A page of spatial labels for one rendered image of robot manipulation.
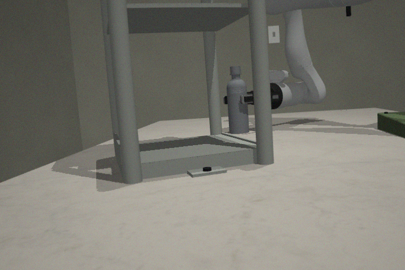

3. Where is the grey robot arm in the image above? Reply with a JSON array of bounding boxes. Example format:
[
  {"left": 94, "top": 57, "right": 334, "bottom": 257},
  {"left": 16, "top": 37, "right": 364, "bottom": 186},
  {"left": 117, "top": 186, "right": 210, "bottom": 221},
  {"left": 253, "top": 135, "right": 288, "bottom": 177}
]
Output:
[{"left": 265, "top": 0, "right": 373, "bottom": 109}]

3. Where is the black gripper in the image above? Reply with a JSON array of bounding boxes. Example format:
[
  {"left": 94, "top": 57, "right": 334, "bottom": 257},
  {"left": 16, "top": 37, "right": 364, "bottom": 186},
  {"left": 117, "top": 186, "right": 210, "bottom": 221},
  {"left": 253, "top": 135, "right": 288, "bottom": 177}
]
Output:
[{"left": 223, "top": 83, "right": 283, "bottom": 109}]

